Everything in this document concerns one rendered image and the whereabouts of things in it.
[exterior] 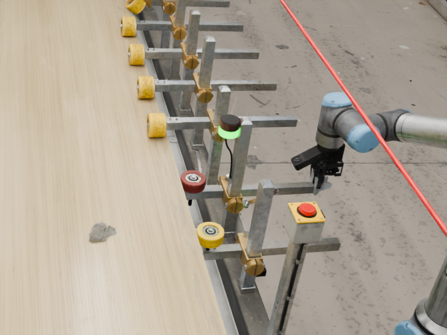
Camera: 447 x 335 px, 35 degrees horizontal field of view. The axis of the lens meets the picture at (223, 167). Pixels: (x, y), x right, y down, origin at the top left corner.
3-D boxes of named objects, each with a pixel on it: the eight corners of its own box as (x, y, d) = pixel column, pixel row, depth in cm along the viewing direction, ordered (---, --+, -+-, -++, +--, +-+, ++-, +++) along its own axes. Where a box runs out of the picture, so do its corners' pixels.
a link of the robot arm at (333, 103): (335, 107, 209) (317, 90, 216) (328, 141, 217) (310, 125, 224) (361, 102, 213) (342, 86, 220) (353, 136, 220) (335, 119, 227)
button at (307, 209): (311, 207, 166) (312, 201, 165) (316, 218, 163) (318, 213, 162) (295, 208, 165) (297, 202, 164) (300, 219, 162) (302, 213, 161)
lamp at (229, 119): (228, 172, 221) (238, 113, 209) (233, 183, 217) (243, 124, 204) (210, 173, 220) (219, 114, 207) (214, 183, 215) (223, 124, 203)
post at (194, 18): (186, 115, 295) (199, 8, 267) (188, 120, 292) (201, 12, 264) (178, 115, 294) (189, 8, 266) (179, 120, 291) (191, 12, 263)
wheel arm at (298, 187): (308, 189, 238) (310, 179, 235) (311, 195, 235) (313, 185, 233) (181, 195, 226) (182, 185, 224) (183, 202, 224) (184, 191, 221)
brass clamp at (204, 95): (205, 84, 267) (207, 72, 264) (213, 103, 256) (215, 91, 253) (189, 84, 265) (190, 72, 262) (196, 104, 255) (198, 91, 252)
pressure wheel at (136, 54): (144, 40, 273) (145, 58, 270) (141, 50, 280) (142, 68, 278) (128, 40, 272) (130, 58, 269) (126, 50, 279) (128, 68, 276)
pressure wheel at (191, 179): (199, 196, 231) (203, 168, 225) (204, 212, 225) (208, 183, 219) (175, 197, 229) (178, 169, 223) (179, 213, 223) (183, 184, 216)
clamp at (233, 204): (232, 187, 234) (234, 175, 231) (242, 213, 223) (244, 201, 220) (215, 187, 232) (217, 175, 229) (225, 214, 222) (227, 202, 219)
